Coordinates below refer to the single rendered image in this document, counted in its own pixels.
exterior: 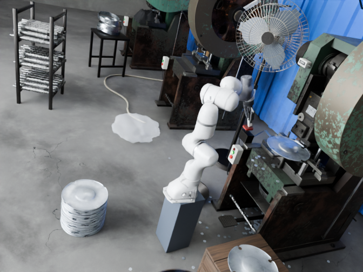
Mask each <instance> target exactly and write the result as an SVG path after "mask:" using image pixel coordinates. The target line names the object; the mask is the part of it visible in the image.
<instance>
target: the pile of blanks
mask: <svg viewBox="0 0 363 272"><path fill-rule="evenodd" d="M61 197H62V195H61ZM65 203H66V202H64V201H63V199H62V202H61V217H60V222H61V226H62V228H63V230H64V231H65V232H66V233H68V234H70V235H72V236H75V237H85V236H86V237H88V236H91V235H94V234H95V233H97V232H99V231H100V230H101V229H102V227H103V225H104V220H105V214H106V207H107V201H106V202H105V204H103V205H102V206H101V207H99V208H98V207H97V209H94V210H87V211H83V210H76V209H73V208H71V207H69V206H68V205H66V204H65Z"/></svg>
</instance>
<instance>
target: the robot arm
mask: <svg viewBox="0 0 363 272"><path fill-rule="evenodd" d="M255 92H256V90H255V89H254V82H253V78H252V76H250V75H244V76H241V80H239V79H237V78H235V77H231V76H228V77H225V78H223V79H222V80H221V83H220V87H219V86H215V85H213V84H208V83H207V84H206V85H204V86H203V88H202V89H201V92H200V98H201V102H202V104H203V106H202V107H201V109H200V111H199V114H198V118H197V122H196V126H195V129H194V131H193V132H192V133H189V134H187V135H186V136H184V138H183V141H182V145H183V146H184V148H185V149H186V150H187V151H188V152H189V153H190V154H191V155H192V156H193V157H194V160H193V159H192V160H189V161H188V162H187V163H186V165H185V169H184V171H183V172H182V174H181V176H180V177H178V178H177V179H175V180H173V181H172V182H170V183H169V185H168V186H167V187H164V188H163V193H164V195H165V196H166V198H167V199H168V200H169V201H170V202H171V203H190V202H195V199H196V197H197V195H198V186H199V183H200V180H201V175H202V173H203V170H204V169H205V168H206V167H211V166H213V165H214V164H215V163H216V162H217V161H218V158H219V156H218V153H217V152H216V151H215V149H214V148H213V147H211V146H210V145H209V144H208V143H206V141H205V139H209V138H211V137H212V136H213V135H214V132H215V129H216V125H217V121H218V108H220V109H223V110H225V111H229V112H232V111H233V110H235V109H236V108H237V106H238V103H239V101H243V106H244V110H245V115H246V116H247V123H248V127H250V126H252V120H254V113H255V111H254V110H253V107H252V106H253V104H254V96H255Z"/></svg>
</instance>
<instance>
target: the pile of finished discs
mask: <svg viewBox="0 0 363 272"><path fill-rule="evenodd" d="M239 247H241V248H242V250H240V249H239V248H238V246H235V247H234V248H232V249H231V251H230V253H229V255H228V266H229V268H230V271H231V272H233V271H236V272H278V268H277V266H276V264H275V262H273V261H272V262H271V263H270V262H269V261H268V260H272V259H271V257H270V256H269V255H268V254H267V253H266V252H264V251H263V250H261V249H259V248H257V247H255V246H252V245H248V244H241V245H240V246H239Z"/></svg>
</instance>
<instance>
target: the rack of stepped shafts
mask: <svg viewBox="0 0 363 272"><path fill-rule="evenodd" d="M30 8H31V19H29V20H28V19H22V21H19V23H18V13H21V12H23V11H25V10H27V9H30ZM12 9H13V23H14V29H13V31H14V34H11V33H10V36H12V37H14V47H15V60H14V63H15V71H16V83H15V85H14V84H13V87H16V96H17V104H20V103H21V91H22V90H26V91H32V92H37V93H42V94H45V93H46V94H49V110H52V99H53V97H54V96H55V94H56V93H57V92H58V91H59V89H60V93H61V94H64V84H65V83H66V81H64V76H65V62H66V59H65V57H66V56H65V49H66V23H67V9H65V8H64V9H63V12H62V13H60V14H59V15H57V16H56V17H53V16H50V23H46V22H41V21H37V20H35V2H34V1H30V4H29V5H27V6H25V7H22V8H20V9H17V8H12ZM61 17H63V27H62V26H57V25H55V24H54V22H55V21H56V20H58V19H60V18H61ZM22 40H25V41H28V42H31V45H25V44H24V45H23V46H22V45H21V48H23V49H19V42H20V41H22ZM35 43H38V44H47V45H50V48H46V47H41V46H36V45H35ZM60 43H62V52H61V51H56V50H54V49H55V48H56V47H57V46H58V45H59V44H60ZM19 54H20V55H19ZM22 66H26V67H31V69H26V68H24V69H23V70H21V72H23V74H21V75H20V71H19V68H20V67H22ZM60 67H62V70H61V75H60V74H55V72H56V71H57V70H58V69H59V68H60ZM37 69H39V70H37ZM43 70H45V71H43ZM47 70H49V72H47Z"/></svg>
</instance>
